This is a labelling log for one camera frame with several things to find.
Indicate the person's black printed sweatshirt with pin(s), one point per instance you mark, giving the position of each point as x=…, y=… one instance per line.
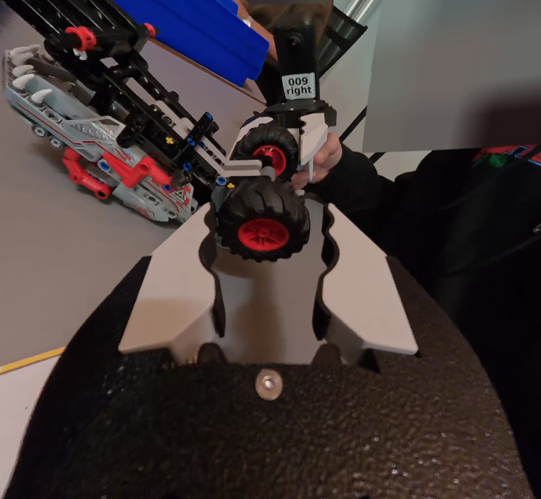
x=465, y=254

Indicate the person's right forearm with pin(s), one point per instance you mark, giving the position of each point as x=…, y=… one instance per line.
x=363, y=186

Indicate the light grey desk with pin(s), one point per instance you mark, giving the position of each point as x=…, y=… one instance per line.
x=63, y=275

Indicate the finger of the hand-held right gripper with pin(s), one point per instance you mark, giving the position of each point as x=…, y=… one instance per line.
x=250, y=124
x=313, y=135

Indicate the grey toy truck body shell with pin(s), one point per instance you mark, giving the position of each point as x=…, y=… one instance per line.
x=84, y=127

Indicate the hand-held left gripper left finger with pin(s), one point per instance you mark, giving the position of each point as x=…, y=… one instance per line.
x=169, y=296

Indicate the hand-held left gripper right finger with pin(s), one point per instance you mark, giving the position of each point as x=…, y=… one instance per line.
x=367, y=304

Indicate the large blue storage bin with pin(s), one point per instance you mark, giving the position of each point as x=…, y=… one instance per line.
x=177, y=8

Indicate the white instruction booklet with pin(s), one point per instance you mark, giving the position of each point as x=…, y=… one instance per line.
x=21, y=401

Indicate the black toy wheel red hub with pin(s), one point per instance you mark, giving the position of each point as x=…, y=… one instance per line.
x=270, y=207
x=270, y=137

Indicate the black ribbed toy part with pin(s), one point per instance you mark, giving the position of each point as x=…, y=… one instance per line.
x=63, y=0

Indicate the black toy truck chassis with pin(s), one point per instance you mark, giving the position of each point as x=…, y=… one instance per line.
x=148, y=93

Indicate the person's right hand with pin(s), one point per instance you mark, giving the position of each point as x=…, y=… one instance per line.
x=329, y=154

